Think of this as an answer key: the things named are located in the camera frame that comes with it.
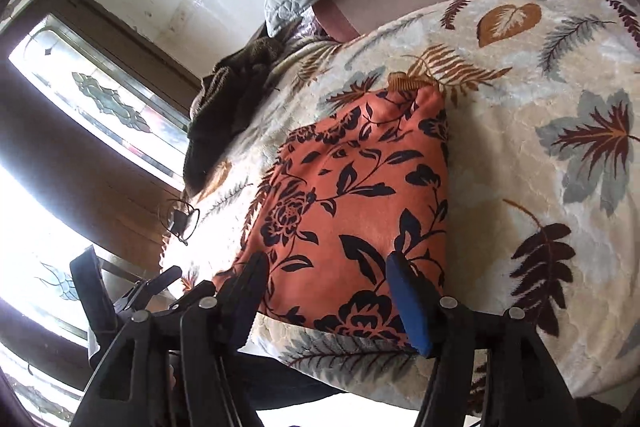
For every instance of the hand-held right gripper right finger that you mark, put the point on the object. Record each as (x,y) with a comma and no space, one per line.
(407,302)

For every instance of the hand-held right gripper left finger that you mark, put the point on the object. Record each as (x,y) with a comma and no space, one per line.
(245,287)

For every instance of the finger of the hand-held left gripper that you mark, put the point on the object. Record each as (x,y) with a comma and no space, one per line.
(150,292)
(95,292)

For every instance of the orange floral blouse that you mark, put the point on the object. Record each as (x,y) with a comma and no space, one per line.
(350,197)

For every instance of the black eyeglasses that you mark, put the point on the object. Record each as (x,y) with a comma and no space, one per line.
(182,222)

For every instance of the wooden stained glass door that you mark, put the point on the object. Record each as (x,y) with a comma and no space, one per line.
(100,117)

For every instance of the brown fuzzy garment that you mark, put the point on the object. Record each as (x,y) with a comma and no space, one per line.
(225,102)

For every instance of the leaf print blanket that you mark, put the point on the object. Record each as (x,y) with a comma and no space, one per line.
(525,157)

